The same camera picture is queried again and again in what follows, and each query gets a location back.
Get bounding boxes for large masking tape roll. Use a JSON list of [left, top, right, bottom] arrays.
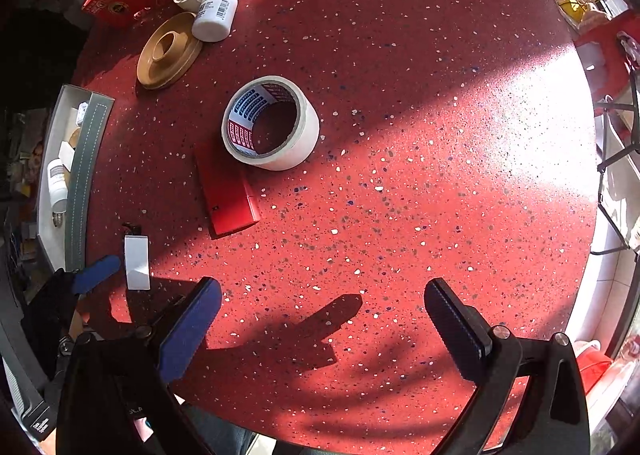
[[221, 76, 320, 171]]

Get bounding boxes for white rectangular box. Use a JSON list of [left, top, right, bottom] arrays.
[[58, 141, 75, 172]]

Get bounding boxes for tan foam ring disc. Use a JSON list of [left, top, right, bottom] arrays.
[[63, 128, 81, 185]]

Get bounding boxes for small white pill bottle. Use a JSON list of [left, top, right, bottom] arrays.
[[192, 0, 239, 43]]

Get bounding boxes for grey white storage tray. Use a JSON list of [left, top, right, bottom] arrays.
[[37, 84, 114, 271]]

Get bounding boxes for tan spool with hub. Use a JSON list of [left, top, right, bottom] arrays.
[[137, 12, 203, 90]]

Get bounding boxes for white power plug adapter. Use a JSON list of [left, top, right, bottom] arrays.
[[75, 102, 89, 126]]

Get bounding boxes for white red flat box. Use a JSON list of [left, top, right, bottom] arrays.
[[194, 134, 260, 238]]

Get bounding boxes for large white plastic bottle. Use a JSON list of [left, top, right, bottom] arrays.
[[47, 158, 68, 214]]

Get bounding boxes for black folding rack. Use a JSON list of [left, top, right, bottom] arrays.
[[596, 31, 639, 256]]

